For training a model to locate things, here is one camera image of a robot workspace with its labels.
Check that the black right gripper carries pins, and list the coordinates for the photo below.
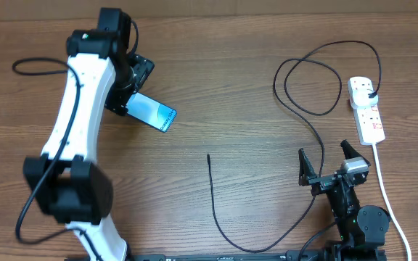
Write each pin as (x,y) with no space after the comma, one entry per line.
(305,175)

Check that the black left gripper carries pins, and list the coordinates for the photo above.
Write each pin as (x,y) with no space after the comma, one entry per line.
(142,67)

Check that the smartphone with blue screen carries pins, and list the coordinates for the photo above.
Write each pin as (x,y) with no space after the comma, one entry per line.
(151,112)

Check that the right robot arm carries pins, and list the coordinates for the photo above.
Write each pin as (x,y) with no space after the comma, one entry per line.
(362,229)

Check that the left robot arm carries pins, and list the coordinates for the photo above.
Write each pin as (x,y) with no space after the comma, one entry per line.
(103,72)

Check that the white charger plug adapter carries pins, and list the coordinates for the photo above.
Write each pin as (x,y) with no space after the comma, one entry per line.
(363,98)

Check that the white power strip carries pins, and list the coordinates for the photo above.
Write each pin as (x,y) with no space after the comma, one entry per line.
(368,120)

